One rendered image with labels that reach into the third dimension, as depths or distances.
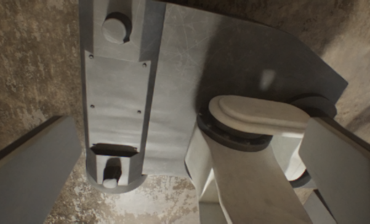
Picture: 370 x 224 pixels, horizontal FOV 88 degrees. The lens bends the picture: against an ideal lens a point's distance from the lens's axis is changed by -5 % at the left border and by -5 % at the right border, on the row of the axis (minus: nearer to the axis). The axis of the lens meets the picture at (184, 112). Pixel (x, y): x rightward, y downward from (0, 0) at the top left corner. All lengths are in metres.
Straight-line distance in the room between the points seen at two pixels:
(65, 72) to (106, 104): 0.25
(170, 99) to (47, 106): 0.44
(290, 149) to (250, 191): 0.16
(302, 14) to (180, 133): 0.48
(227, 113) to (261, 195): 0.13
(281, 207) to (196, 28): 0.33
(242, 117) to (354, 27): 0.57
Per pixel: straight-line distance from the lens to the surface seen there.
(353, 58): 0.88
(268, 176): 0.32
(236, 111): 0.34
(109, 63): 0.42
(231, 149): 0.33
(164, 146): 0.54
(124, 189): 0.64
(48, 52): 0.67
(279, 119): 0.38
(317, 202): 1.30
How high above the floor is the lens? 0.58
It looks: 57 degrees down
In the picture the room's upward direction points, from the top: 169 degrees clockwise
